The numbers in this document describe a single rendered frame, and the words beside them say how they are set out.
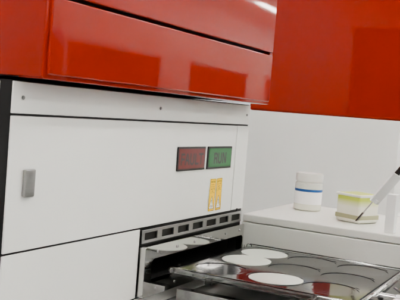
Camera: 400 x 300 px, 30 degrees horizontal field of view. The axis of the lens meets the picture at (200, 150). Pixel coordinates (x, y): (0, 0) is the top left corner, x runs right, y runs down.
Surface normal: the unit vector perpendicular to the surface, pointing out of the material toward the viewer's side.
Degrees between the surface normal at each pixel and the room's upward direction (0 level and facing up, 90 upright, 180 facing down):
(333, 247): 90
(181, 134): 90
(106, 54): 90
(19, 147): 90
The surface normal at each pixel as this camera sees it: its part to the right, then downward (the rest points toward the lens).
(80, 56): 0.88, 0.09
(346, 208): -0.79, -0.03
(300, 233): -0.46, 0.01
